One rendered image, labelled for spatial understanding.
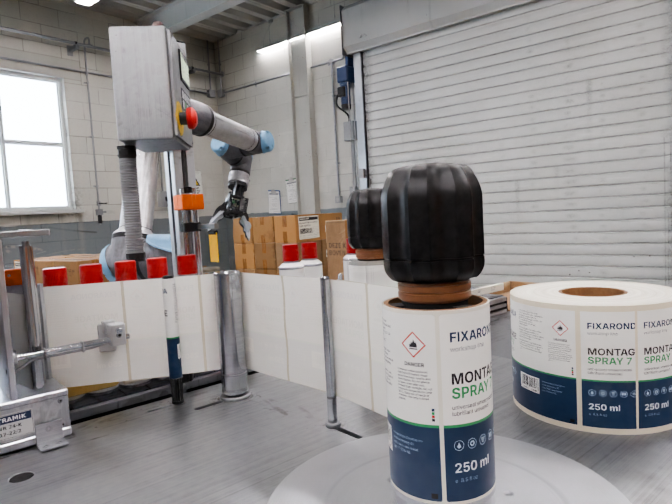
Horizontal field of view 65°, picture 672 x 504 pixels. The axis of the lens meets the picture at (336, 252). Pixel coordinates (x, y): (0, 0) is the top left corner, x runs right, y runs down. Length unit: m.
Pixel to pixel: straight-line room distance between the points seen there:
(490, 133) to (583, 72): 0.93
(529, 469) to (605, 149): 4.63
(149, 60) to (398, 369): 0.73
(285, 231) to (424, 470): 4.45
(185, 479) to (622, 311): 0.50
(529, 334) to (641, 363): 0.12
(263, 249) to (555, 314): 4.49
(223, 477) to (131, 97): 0.64
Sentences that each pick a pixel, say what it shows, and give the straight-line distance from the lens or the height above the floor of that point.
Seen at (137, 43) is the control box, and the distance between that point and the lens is 1.01.
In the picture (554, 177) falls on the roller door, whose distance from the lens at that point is 5.19.
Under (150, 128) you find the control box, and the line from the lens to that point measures 0.97.
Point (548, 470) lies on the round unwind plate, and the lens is 0.57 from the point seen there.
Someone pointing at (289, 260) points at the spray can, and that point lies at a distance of 1.06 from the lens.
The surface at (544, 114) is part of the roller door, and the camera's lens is 5.25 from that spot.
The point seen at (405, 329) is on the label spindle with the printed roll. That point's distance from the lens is 0.41.
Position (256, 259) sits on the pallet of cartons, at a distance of 5.13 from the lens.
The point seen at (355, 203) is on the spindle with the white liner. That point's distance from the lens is 0.81.
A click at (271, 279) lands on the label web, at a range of 0.73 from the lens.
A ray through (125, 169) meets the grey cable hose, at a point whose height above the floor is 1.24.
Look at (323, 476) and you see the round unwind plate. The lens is 0.55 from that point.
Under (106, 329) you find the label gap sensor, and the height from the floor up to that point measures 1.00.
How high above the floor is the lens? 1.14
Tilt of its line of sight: 4 degrees down
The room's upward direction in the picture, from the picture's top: 3 degrees counter-clockwise
